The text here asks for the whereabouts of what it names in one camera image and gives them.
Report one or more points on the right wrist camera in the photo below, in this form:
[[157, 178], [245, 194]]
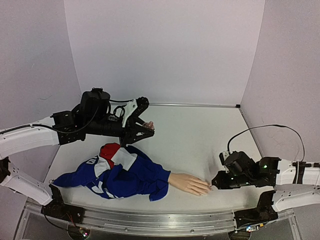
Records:
[[224, 159]]

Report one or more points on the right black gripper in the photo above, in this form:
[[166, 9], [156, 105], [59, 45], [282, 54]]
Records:
[[227, 178]]

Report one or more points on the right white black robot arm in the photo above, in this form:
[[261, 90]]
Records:
[[294, 183]]

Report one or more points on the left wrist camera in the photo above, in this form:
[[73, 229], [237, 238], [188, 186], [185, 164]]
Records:
[[133, 109]]

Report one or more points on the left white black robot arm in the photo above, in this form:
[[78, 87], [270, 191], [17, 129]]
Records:
[[50, 131]]

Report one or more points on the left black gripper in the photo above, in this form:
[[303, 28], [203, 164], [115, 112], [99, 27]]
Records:
[[136, 129]]

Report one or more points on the blue red white jacket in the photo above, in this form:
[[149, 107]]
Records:
[[119, 172]]

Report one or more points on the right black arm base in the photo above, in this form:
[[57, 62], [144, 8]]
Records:
[[261, 214]]

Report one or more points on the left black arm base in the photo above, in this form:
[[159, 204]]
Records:
[[58, 209]]

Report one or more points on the clear nail polish bottle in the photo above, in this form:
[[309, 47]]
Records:
[[149, 125]]

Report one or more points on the mannequin hand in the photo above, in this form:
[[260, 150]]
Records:
[[189, 184]]

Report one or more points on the aluminium front rail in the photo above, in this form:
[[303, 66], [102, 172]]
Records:
[[34, 225]]

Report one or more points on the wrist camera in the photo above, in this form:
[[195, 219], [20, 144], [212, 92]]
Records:
[[224, 159], [133, 109]]

